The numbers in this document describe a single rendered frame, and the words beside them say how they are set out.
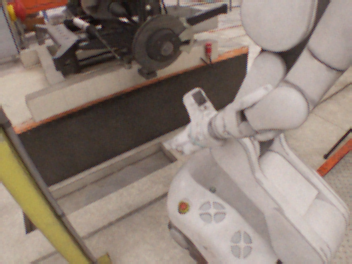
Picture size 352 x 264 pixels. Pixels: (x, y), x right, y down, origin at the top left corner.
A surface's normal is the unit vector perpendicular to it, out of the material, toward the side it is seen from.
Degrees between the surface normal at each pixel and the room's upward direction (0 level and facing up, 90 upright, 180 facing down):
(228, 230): 38
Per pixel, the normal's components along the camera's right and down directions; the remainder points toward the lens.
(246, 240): 0.37, -0.37
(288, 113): -0.64, 0.46
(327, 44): -0.85, 0.36
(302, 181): 0.21, -0.57
